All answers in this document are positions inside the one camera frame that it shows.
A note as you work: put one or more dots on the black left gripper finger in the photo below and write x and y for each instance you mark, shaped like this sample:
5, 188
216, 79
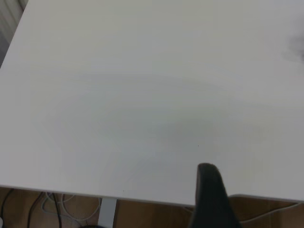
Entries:
211, 202

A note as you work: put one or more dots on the black round floor object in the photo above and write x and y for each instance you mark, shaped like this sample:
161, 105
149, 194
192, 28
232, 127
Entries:
92, 226

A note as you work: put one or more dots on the white table leg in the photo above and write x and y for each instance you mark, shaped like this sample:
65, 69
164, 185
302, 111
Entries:
107, 213

